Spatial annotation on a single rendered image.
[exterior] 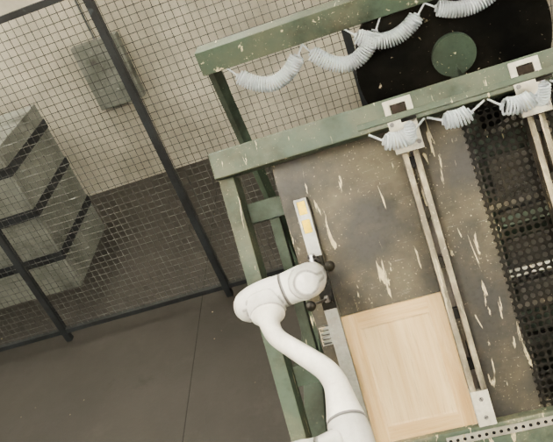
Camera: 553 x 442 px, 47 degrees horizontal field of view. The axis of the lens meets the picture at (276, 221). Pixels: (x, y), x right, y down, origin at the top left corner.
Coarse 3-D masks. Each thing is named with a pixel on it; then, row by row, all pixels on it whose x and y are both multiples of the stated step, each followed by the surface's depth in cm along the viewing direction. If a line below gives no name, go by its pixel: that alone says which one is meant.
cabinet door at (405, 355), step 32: (352, 320) 234; (384, 320) 232; (416, 320) 231; (448, 320) 228; (352, 352) 235; (384, 352) 233; (416, 352) 231; (448, 352) 229; (384, 384) 233; (416, 384) 231; (448, 384) 229; (384, 416) 233; (416, 416) 232; (448, 416) 229
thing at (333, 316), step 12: (300, 216) 234; (312, 228) 234; (312, 240) 234; (312, 252) 234; (336, 312) 233; (336, 324) 233; (336, 336) 233; (336, 348) 233; (348, 348) 234; (348, 360) 233; (348, 372) 233; (360, 396) 232
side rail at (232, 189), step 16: (224, 192) 238; (240, 192) 241; (240, 208) 237; (240, 224) 237; (240, 240) 238; (256, 240) 246; (240, 256) 238; (256, 256) 238; (256, 272) 237; (272, 352) 237; (272, 368) 237; (288, 368) 238; (288, 384) 236; (288, 400) 236; (288, 416) 236; (304, 416) 242; (304, 432) 235
